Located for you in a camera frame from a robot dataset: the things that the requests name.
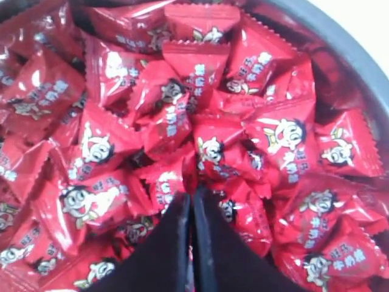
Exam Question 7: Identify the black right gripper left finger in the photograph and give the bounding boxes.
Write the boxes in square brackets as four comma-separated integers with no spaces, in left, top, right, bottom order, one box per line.
[87,193,190,292]

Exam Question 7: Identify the pile of red candies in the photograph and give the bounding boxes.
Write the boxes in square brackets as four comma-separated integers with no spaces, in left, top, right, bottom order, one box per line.
[1,1,388,291]

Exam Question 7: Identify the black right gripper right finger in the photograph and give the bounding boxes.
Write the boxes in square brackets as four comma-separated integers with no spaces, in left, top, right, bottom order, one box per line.
[193,186,304,291]

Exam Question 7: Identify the stainless steel bowl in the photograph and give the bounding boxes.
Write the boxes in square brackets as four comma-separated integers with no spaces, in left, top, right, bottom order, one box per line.
[1,1,388,175]

